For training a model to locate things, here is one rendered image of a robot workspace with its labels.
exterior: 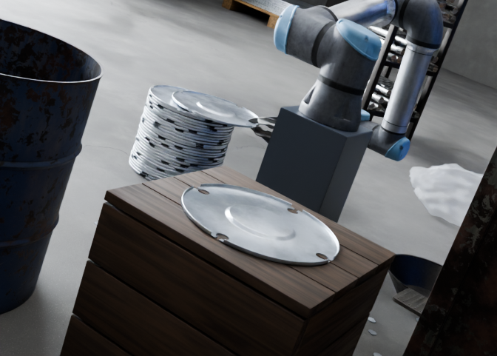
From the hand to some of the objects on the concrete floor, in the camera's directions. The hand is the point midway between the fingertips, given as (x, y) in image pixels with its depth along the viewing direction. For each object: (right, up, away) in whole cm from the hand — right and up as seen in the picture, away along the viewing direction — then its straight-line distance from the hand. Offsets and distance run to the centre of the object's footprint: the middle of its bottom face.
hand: (252, 122), depth 238 cm
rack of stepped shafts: (+59, +8, +171) cm, 181 cm away
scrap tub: (-63, -34, -85) cm, 112 cm away
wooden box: (-10, -56, -95) cm, 110 cm away
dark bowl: (+49, -52, -22) cm, 75 cm away
